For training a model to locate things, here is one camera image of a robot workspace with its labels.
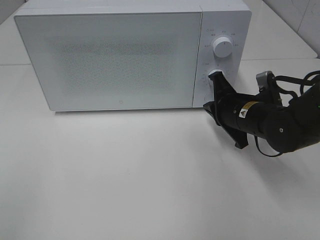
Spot upper white control knob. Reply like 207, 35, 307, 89
213, 36, 233, 58

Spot white microwave oven body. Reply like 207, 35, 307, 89
14, 0, 252, 109

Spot white timer knob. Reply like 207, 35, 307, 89
208, 69, 223, 79

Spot white microwave door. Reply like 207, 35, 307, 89
14, 12, 202, 112

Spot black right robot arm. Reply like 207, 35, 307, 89
203, 83, 320, 154

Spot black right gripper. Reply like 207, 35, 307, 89
203, 72, 250, 149

